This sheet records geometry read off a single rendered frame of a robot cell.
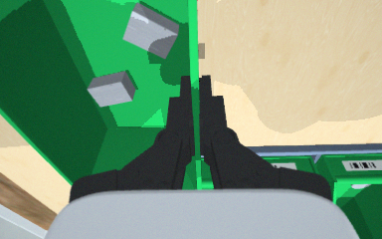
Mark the green bin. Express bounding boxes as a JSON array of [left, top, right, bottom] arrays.
[[261, 155, 319, 174], [315, 153, 382, 239], [201, 157, 214, 189], [0, 0, 202, 190]]

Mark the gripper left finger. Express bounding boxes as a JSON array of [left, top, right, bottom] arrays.
[[69, 76, 195, 203]]

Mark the grey metal block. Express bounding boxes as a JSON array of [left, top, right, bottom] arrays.
[[123, 2, 179, 59], [88, 71, 135, 107]]

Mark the grey metal disc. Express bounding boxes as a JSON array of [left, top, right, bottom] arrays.
[[350, 184, 370, 189]]

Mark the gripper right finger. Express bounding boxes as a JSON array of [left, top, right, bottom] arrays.
[[199, 75, 332, 201]]

